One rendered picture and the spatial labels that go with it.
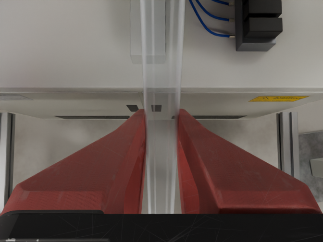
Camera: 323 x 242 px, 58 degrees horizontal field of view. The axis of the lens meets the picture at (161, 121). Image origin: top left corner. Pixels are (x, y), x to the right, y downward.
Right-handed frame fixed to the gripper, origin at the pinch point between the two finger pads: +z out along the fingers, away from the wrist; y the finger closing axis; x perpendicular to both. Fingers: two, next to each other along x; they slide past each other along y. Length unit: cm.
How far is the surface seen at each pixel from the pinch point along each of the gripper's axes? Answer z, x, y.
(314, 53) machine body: 33.3, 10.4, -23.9
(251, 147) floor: 71, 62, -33
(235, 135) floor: 73, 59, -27
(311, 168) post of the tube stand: 65, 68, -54
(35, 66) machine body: 31.3, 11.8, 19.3
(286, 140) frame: 48, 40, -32
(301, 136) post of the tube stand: 73, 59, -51
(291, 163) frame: 45, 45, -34
